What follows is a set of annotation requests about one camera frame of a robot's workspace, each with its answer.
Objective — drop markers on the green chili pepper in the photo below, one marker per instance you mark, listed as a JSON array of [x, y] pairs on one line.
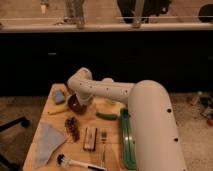
[[104, 116]]

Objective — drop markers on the green plastic tray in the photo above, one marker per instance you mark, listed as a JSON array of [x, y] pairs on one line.
[[129, 160]]

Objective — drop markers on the light blue cloth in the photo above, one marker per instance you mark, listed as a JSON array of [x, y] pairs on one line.
[[50, 139]]

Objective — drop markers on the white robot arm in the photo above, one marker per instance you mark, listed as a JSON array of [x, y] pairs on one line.
[[157, 144]]

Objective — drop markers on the silver fork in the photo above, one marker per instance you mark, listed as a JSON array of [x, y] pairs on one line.
[[103, 140]]

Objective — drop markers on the white dish brush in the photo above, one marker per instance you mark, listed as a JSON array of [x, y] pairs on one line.
[[64, 161]]

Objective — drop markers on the blue sponge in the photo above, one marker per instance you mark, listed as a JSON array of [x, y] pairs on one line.
[[58, 97]]

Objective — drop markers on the brown white eraser block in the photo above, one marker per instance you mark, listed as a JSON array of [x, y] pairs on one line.
[[89, 143]]

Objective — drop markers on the yellow banana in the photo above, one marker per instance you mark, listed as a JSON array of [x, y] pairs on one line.
[[58, 110]]

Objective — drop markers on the brown pine cone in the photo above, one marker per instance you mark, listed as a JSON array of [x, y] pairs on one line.
[[72, 128]]

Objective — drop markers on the dark purple bowl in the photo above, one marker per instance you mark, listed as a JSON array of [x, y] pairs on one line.
[[75, 106]]

